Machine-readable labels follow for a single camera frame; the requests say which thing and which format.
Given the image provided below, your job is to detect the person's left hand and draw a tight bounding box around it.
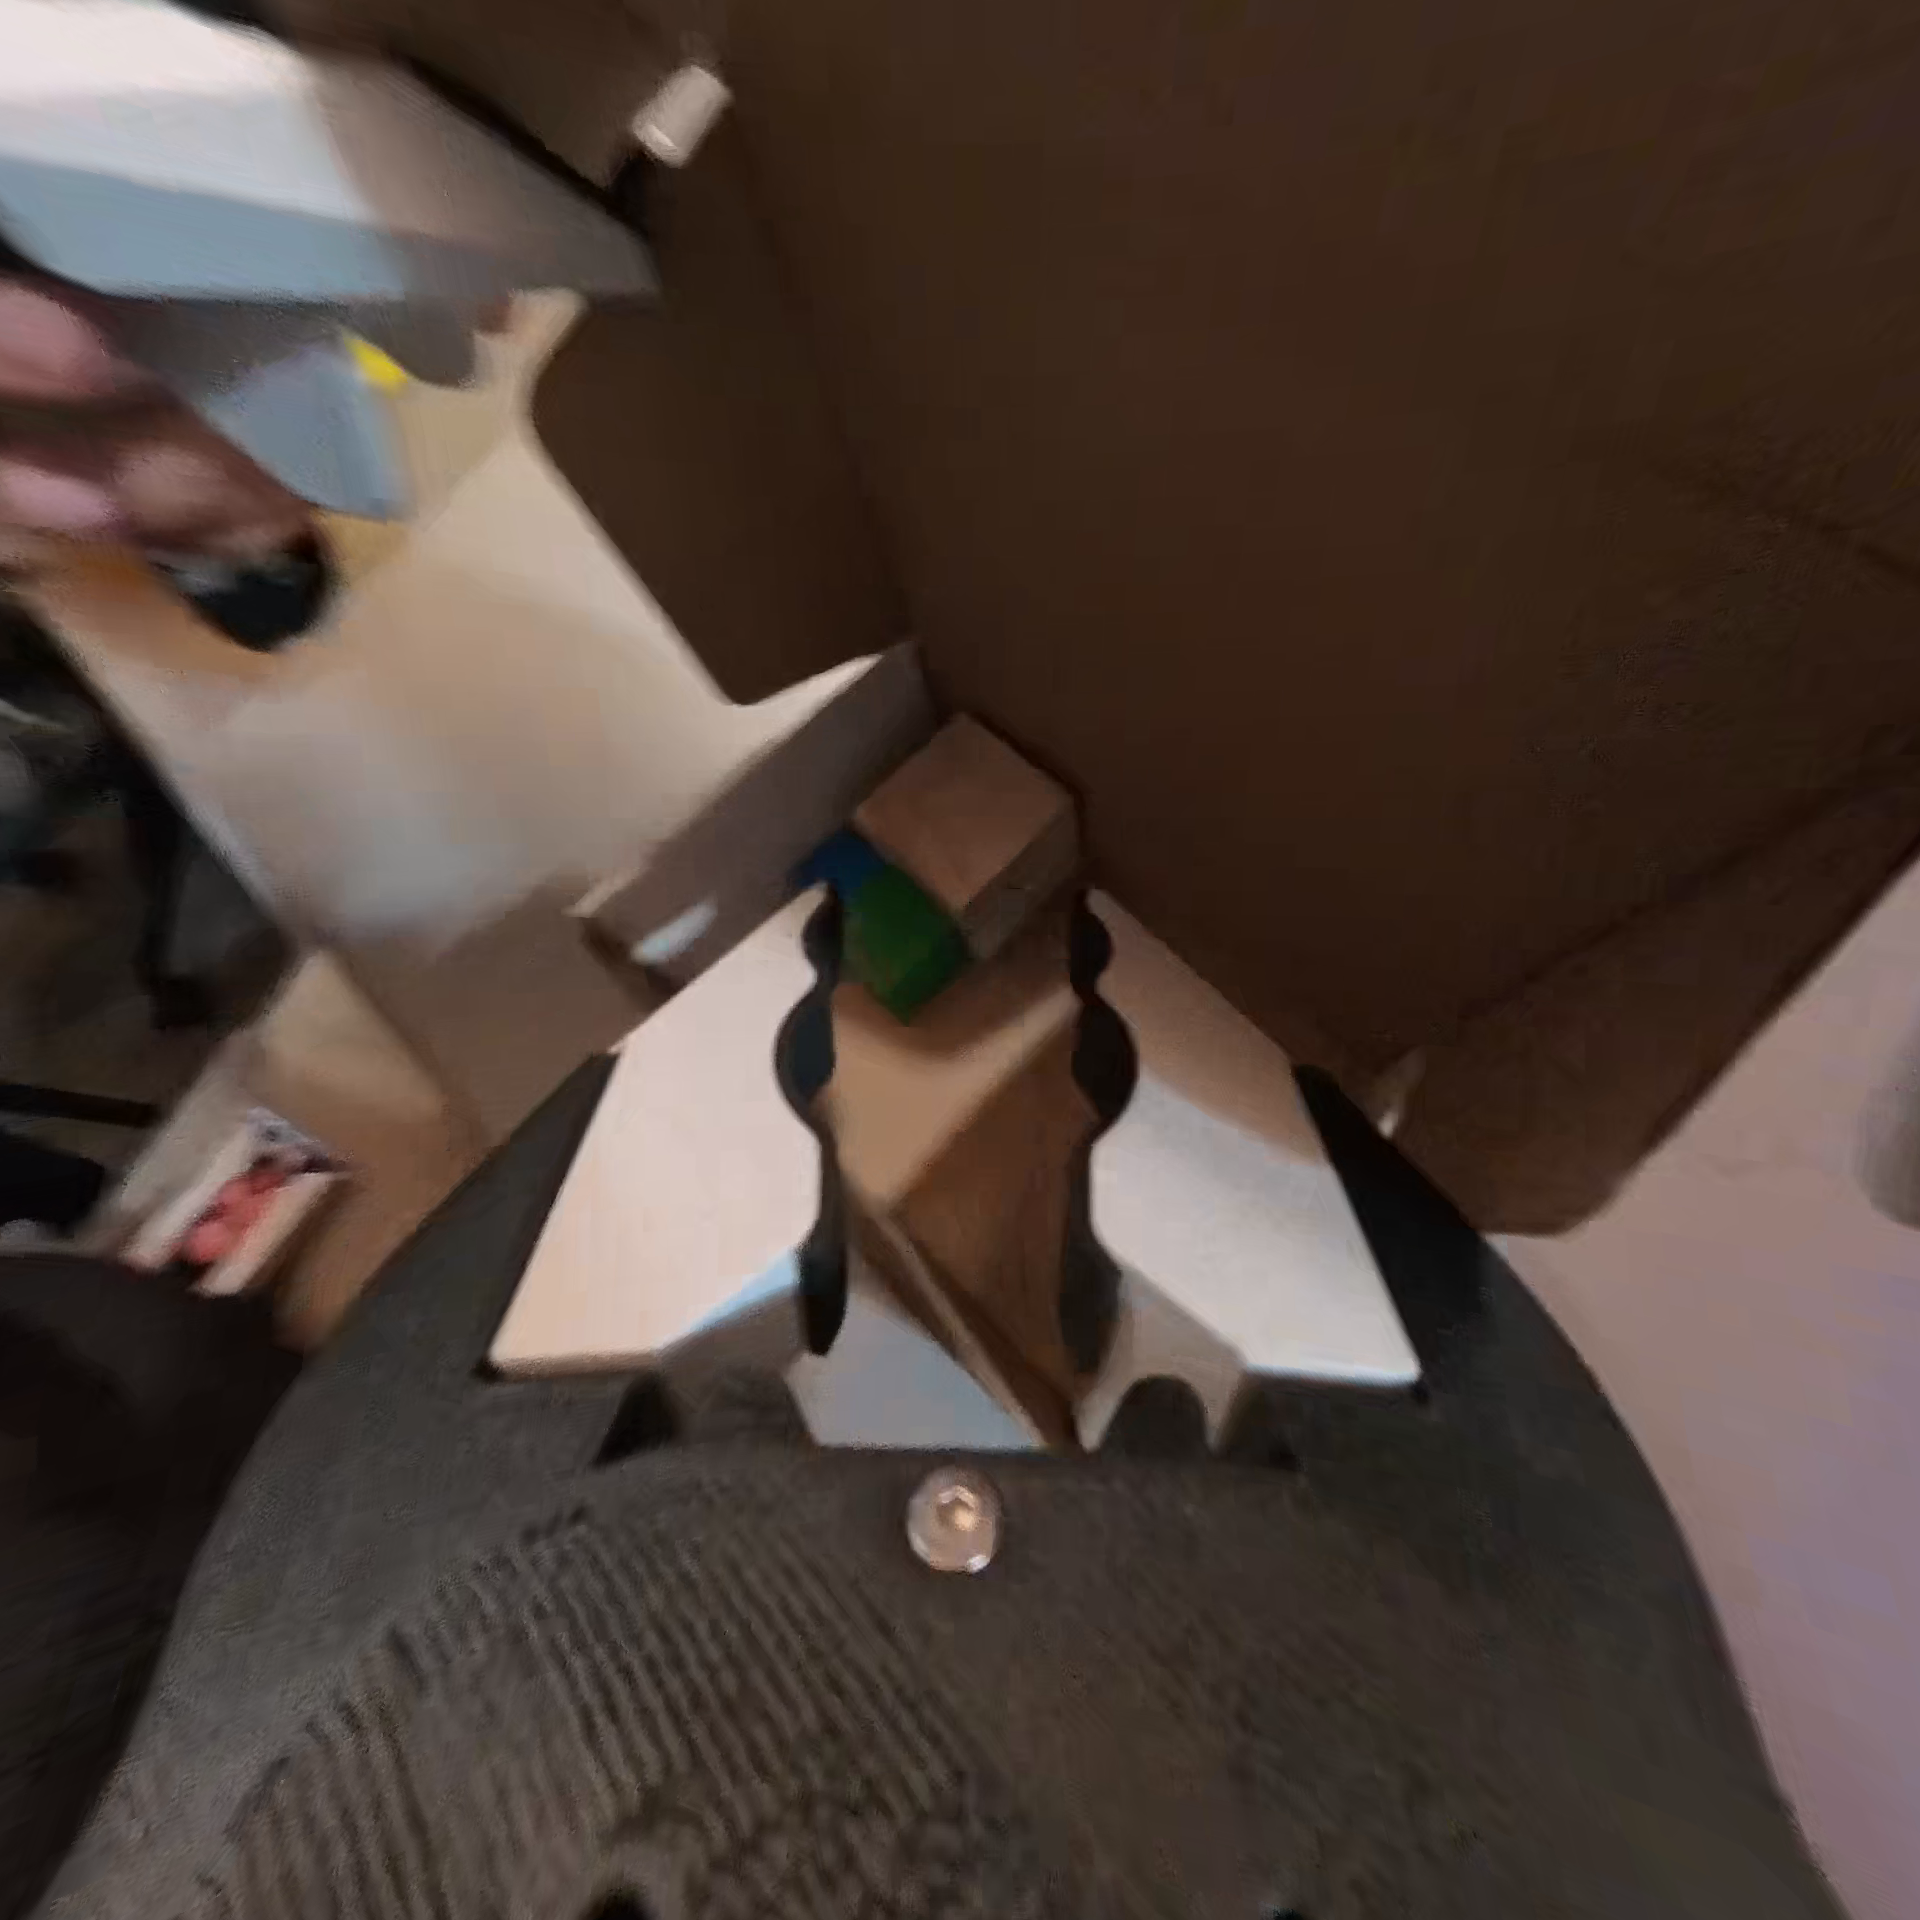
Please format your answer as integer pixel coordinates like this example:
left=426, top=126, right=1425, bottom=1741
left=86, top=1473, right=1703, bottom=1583
left=0, top=285, right=318, bottom=579

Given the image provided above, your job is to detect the green block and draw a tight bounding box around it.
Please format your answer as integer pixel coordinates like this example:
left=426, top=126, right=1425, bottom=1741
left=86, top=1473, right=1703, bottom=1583
left=836, top=867, right=977, bottom=1023

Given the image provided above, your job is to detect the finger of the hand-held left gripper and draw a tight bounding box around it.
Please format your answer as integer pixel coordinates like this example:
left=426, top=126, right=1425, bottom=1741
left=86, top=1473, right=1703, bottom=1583
left=118, top=291, right=484, bottom=527
left=0, top=0, right=663, bottom=304

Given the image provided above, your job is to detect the wooden cube block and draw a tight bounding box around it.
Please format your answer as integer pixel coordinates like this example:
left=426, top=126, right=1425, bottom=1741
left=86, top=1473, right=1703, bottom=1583
left=854, top=716, right=1081, bottom=963

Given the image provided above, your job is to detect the brown cardboard mailer box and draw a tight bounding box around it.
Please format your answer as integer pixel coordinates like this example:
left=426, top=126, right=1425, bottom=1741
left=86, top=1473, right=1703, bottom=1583
left=30, top=0, right=1920, bottom=1450

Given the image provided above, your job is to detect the red white printed card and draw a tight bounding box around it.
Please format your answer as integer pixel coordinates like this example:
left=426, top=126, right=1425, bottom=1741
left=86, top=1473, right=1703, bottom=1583
left=125, top=1107, right=351, bottom=1295

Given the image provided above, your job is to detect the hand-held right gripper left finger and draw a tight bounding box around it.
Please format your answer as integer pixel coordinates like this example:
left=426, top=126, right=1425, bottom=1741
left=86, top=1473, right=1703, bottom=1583
left=486, top=884, right=847, bottom=1380

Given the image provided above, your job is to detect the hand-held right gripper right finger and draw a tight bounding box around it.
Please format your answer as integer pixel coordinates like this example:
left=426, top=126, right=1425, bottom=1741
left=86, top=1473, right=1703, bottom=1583
left=1062, top=892, right=1425, bottom=1454

